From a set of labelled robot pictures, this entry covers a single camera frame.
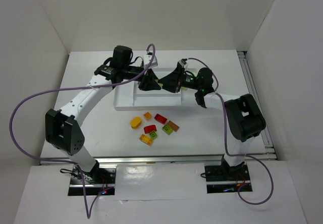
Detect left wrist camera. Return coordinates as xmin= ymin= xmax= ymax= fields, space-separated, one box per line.
xmin=143 ymin=53 xmax=158 ymax=69

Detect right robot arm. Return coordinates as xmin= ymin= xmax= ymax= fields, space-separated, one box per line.
xmin=158 ymin=60 xmax=266 ymax=176

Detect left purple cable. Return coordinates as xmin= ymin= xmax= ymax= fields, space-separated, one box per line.
xmin=9 ymin=43 xmax=156 ymax=219

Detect red rectangular lego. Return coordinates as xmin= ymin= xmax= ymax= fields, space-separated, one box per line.
xmin=154 ymin=114 xmax=168 ymax=125

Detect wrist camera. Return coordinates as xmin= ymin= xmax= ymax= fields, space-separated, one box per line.
xmin=178 ymin=59 xmax=188 ymax=70
xmin=143 ymin=53 xmax=158 ymax=69

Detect small orange square lego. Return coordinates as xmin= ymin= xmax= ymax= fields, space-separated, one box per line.
xmin=143 ymin=112 xmax=152 ymax=121

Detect right side aluminium rail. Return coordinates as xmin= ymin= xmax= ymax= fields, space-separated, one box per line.
xmin=237 ymin=50 xmax=276 ymax=154

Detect brown flat lego plate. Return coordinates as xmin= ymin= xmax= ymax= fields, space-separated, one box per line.
xmin=167 ymin=121 xmax=180 ymax=132

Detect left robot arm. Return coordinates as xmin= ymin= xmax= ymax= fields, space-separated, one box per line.
xmin=45 ymin=44 xmax=156 ymax=181

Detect yellow oval lego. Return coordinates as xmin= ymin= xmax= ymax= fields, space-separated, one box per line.
xmin=130 ymin=117 xmax=142 ymax=129

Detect front aluminium rail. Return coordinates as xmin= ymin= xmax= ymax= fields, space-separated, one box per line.
xmin=39 ymin=152 xmax=277 ymax=165

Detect small green lego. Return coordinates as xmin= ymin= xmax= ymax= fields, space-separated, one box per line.
xmin=149 ymin=131 xmax=158 ymax=139

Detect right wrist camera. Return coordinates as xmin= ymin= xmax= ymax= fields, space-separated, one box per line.
xmin=178 ymin=59 xmax=188 ymax=70

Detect aluminium rail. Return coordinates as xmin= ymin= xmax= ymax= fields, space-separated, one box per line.
xmin=39 ymin=152 xmax=277 ymax=165
xmin=237 ymin=50 xmax=276 ymax=154

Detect white divided sorting tray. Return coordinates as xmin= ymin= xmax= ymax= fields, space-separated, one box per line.
xmin=113 ymin=81 xmax=198 ymax=110

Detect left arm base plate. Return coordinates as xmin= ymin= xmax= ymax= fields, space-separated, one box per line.
xmin=60 ymin=164 xmax=117 ymax=196

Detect orange flat lego plate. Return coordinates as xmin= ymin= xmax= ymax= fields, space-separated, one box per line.
xmin=139 ymin=134 xmax=153 ymax=146

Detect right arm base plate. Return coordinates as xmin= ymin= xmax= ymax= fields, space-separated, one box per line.
xmin=200 ymin=164 xmax=253 ymax=194

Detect green lego block right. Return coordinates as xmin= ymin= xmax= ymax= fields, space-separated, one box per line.
xmin=162 ymin=124 xmax=173 ymax=135

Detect red curved lego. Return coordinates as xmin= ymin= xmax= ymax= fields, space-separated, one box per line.
xmin=143 ymin=125 xmax=157 ymax=134

